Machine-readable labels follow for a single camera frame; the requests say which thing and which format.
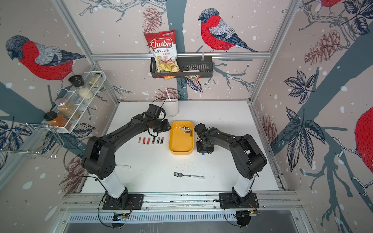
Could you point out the chrome wire hook rack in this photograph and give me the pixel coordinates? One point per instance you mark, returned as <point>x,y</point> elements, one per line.
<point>31,140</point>

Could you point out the orange spice jar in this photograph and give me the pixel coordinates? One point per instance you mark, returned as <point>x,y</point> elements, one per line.
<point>55,119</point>

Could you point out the black wire wall basket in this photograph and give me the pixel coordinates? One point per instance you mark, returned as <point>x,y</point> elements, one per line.
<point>200,66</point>

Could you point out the white wire spice rack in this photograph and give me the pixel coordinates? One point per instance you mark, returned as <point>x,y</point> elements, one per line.
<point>81,105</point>

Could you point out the black lid spice jar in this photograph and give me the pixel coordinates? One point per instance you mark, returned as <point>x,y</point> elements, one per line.
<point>83,91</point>

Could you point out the yellow plastic storage tray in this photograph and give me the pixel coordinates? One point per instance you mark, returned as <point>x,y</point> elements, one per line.
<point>181,143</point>

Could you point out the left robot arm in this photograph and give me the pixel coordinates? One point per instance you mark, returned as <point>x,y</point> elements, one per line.
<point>99,157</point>

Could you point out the red cassava chips bag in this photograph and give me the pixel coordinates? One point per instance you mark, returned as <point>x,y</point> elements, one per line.
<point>163,47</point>

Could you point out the pale lid spice jar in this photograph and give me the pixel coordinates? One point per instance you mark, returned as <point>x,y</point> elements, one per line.
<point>96,80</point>

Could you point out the silver fork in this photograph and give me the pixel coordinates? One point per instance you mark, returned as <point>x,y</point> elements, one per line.
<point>180,175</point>

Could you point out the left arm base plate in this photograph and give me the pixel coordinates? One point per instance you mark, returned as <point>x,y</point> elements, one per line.
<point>125,202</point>

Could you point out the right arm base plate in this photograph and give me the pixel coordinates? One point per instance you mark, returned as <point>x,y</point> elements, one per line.
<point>234,201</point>

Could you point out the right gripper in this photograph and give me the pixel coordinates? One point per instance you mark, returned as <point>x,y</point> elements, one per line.
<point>200,151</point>

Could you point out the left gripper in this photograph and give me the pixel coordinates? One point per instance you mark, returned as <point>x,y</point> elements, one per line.
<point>166,126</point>

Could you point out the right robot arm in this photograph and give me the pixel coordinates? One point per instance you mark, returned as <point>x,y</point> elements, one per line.
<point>247,156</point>

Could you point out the silver lid spice jar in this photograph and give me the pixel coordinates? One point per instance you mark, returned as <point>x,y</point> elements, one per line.
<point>67,109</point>

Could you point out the white cup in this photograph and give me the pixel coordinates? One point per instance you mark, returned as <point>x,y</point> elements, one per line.
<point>171,107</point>

